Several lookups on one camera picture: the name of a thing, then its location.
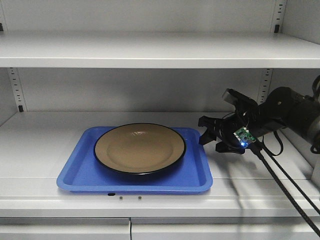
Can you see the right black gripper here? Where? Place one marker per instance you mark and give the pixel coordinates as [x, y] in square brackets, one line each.
[225, 128]

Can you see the beige enamel plate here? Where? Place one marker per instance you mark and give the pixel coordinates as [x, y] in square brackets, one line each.
[140, 148]

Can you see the blue plastic tray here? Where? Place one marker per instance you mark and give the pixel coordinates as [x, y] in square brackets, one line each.
[83, 173]

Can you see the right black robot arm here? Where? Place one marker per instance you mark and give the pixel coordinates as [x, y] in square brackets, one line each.
[283, 108]

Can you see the lower white cabinet shelf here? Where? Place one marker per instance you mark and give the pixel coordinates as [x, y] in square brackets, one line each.
[34, 147]

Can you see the white cabinet shelf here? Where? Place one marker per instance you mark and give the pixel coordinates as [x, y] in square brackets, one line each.
[153, 50]
[34, 147]

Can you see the upper white cabinet shelf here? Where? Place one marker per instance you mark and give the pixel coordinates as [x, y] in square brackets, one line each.
[153, 50]

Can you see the right green circuit board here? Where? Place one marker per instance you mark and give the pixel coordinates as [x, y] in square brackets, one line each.
[244, 137]

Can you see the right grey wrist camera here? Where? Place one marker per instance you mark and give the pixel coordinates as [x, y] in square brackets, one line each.
[233, 97]

